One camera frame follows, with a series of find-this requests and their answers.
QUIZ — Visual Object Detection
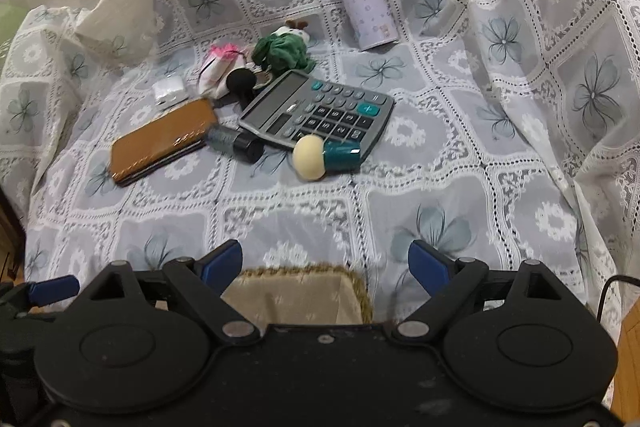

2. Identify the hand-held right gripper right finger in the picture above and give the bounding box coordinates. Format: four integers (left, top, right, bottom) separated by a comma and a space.
392, 239, 576, 343

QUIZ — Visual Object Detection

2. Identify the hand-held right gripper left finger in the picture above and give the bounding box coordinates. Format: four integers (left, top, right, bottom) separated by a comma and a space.
75, 241, 261, 341

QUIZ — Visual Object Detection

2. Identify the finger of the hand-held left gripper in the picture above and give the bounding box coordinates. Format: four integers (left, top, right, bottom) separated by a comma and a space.
0, 276, 81, 314

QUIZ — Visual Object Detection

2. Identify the woven basket beige liner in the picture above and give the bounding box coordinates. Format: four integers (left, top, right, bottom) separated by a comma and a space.
220, 261, 373, 325

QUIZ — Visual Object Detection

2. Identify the small grey bottle black cap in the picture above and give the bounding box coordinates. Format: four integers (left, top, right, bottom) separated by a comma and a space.
206, 124, 265, 164

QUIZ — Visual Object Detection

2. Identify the teal makeup brush beige head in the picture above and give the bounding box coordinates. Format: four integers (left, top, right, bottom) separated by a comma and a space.
292, 134, 362, 181

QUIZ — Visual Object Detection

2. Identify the white earbuds case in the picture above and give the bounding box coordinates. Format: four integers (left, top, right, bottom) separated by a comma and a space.
152, 76, 188, 108

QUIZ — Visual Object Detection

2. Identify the pink and white plush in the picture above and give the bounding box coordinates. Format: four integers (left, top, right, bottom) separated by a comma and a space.
197, 43, 246, 98

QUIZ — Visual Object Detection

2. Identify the green scrunchie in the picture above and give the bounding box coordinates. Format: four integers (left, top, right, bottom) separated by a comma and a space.
251, 32, 317, 75

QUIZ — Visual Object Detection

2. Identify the small white plush toy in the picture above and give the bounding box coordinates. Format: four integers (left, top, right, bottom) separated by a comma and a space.
272, 21, 313, 45

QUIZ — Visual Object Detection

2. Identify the white floral lace tablecloth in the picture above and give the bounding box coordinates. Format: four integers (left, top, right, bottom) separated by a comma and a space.
0, 0, 640, 343

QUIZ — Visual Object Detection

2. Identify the brown leather case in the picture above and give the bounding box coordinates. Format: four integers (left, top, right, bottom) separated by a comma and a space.
110, 98, 218, 186

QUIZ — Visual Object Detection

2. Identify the grey calculator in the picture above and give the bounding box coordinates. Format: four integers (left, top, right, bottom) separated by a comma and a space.
237, 70, 396, 163

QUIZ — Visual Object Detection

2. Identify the black round pompom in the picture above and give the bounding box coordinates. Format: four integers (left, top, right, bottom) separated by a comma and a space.
226, 68, 261, 100

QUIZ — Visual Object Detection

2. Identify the green cushion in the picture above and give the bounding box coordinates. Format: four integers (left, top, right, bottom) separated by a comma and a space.
0, 2, 26, 73

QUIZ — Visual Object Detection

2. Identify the black cable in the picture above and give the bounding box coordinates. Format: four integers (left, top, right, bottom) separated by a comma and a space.
595, 274, 640, 323

